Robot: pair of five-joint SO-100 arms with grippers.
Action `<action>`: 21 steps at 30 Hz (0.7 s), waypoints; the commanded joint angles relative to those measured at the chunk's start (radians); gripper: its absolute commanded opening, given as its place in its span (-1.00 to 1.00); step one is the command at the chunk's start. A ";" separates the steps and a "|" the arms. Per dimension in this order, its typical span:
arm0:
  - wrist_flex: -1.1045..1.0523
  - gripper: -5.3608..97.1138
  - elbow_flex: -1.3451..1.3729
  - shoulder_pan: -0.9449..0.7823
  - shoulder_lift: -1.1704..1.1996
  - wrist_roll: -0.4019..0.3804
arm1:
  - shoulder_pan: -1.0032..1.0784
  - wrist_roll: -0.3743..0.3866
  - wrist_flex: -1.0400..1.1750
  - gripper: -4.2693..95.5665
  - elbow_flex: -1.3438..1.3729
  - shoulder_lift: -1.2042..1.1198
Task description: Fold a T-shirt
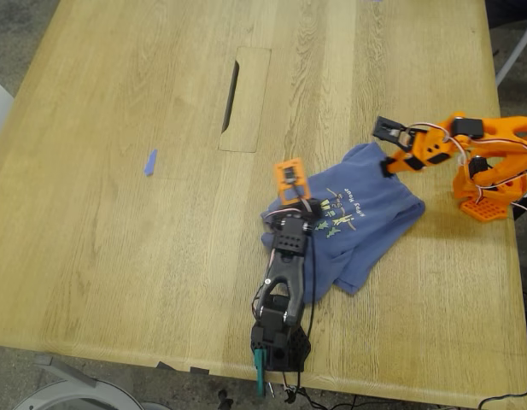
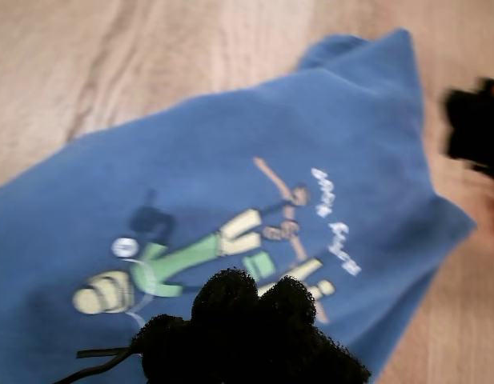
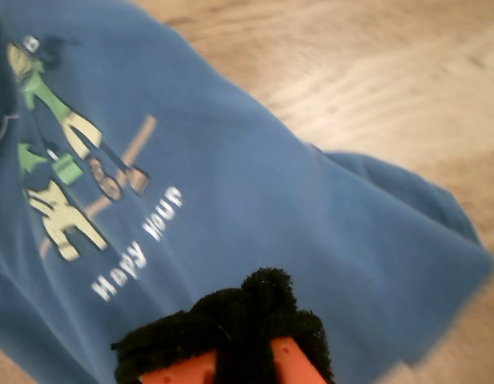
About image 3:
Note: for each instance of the orange gripper foam finger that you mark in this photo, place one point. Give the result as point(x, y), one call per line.
point(182, 344)
point(286, 320)

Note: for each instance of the blue printed T-shirt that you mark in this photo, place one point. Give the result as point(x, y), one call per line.
point(250, 180)

